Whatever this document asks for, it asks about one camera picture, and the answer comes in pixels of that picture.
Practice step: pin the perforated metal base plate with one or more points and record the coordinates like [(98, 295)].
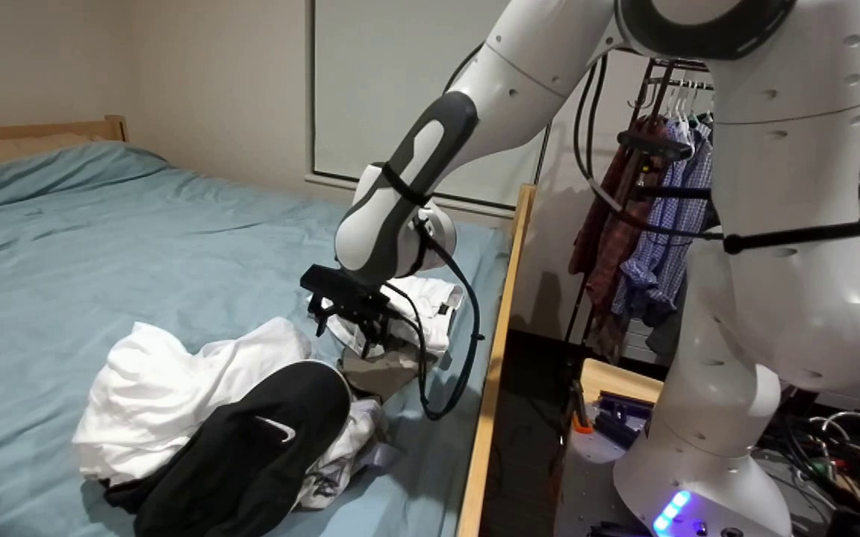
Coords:
[(583, 489)]

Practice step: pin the black Nike garment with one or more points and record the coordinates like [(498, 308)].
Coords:
[(240, 457)]

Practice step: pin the white shorts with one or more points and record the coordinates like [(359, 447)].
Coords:
[(431, 308)]

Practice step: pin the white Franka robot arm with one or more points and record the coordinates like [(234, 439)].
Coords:
[(777, 198)]

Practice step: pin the red plaid hanging shirt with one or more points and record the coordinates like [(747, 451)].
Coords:
[(613, 229)]

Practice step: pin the bed with blue sheet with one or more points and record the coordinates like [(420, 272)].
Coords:
[(102, 250)]

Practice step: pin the small wooden stool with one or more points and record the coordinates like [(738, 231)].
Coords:
[(613, 378)]

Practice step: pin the khaki garment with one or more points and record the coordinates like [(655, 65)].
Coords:
[(380, 374)]

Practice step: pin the dark blue tool box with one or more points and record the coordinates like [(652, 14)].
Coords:
[(619, 414)]

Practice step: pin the wooden bed footboard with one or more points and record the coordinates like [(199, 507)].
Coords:
[(493, 378)]

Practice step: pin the blue hanging shirt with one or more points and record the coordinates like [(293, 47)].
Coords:
[(659, 250)]

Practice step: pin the wooden bed headboard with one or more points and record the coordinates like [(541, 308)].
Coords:
[(44, 132)]

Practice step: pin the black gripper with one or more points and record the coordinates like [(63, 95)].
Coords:
[(352, 317)]

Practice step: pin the white t-shirt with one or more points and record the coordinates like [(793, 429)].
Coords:
[(162, 398)]

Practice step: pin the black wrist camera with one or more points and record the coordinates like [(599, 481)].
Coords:
[(341, 286)]

